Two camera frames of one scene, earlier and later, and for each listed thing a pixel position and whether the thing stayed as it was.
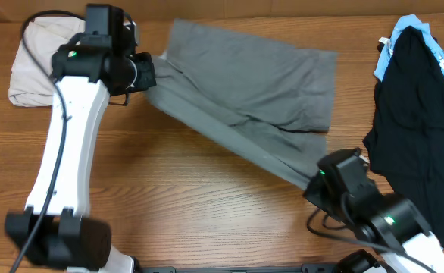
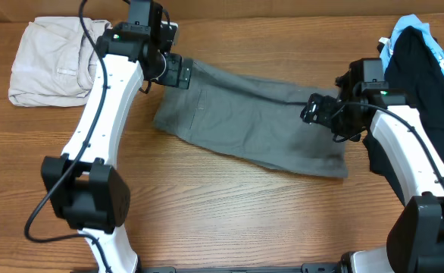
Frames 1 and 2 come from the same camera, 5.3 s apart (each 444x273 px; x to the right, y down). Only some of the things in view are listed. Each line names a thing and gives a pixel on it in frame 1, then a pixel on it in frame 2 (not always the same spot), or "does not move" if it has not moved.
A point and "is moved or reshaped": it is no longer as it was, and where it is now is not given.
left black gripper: x=145 y=78 → x=171 y=76
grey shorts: x=265 y=102 is moved or reshaped
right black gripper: x=317 y=195 → x=325 y=105
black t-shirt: x=415 y=137 does not move
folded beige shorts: x=29 y=86 does not move
